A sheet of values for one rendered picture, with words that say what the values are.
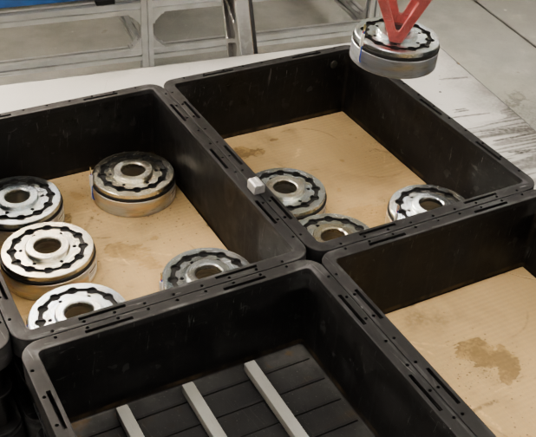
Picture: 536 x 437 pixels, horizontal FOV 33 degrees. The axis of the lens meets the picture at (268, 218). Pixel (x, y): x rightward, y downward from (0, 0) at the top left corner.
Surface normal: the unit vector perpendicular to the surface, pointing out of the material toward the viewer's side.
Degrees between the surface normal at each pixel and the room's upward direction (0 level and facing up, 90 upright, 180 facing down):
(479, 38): 0
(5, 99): 0
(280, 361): 0
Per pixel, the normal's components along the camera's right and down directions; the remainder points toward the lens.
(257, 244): -0.88, 0.25
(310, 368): 0.04, -0.80
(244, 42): 0.33, 0.17
